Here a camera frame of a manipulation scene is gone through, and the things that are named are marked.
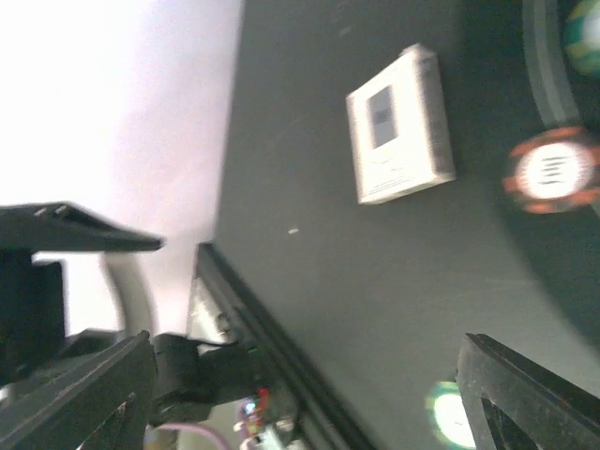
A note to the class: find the round black poker mat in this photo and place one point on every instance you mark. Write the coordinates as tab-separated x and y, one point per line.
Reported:
562	96

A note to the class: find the black aluminium rail base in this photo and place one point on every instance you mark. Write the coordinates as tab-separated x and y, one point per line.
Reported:
300	408

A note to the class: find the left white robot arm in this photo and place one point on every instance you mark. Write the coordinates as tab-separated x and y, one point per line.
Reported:
193	376

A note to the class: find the white card deck box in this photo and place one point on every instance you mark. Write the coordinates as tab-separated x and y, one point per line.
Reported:
399	130

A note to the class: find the brown chip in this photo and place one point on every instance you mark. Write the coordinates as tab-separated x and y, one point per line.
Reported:
554	172

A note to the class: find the green poker chip stack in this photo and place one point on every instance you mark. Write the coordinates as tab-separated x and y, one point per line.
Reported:
447	416

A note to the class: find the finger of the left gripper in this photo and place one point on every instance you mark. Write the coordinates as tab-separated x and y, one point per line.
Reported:
66	227

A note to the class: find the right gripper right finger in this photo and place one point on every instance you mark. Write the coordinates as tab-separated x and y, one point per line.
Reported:
513	403

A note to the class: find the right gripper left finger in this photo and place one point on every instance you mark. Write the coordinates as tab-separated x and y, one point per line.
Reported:
101	400

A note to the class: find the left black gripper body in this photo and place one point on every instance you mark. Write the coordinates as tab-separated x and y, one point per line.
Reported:
33	318

